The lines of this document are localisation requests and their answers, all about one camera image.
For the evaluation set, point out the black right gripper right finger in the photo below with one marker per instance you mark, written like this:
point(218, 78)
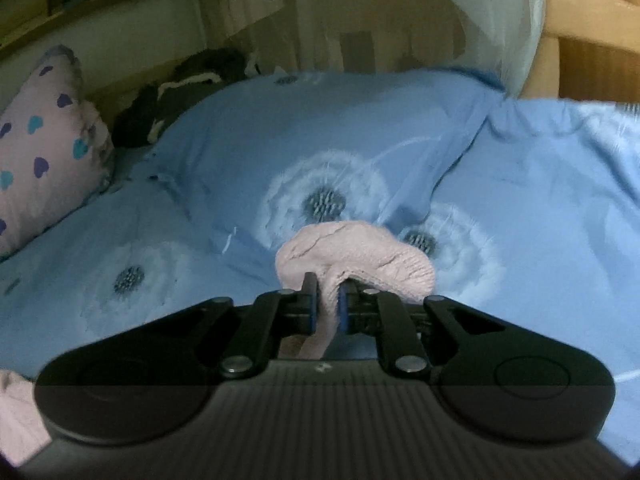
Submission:
point(395, 325)

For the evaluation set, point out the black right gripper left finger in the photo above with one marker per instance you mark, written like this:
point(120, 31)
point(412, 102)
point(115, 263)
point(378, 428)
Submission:
point(285, 319)

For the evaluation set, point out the pink knit cardigan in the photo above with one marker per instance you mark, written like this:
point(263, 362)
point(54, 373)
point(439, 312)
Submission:
point(335, 252)

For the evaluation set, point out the blue dandelion pillow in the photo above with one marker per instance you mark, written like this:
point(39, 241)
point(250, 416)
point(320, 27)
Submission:
point(275, 153)

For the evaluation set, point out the blue dandelion bed sheet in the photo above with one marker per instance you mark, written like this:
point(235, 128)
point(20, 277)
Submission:
point(537, 223)

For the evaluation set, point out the black and white garment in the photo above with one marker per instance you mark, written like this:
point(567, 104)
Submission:
point(158, 105)

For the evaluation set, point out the pink heart-print rolled quilt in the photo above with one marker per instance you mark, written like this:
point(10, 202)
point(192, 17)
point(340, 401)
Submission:
point(56, 151)

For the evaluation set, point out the white mesh curtain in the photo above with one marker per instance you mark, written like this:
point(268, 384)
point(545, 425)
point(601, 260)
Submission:
point(383, 36)

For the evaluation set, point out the wooden headboard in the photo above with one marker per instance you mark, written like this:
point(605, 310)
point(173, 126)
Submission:
point(113, 39)

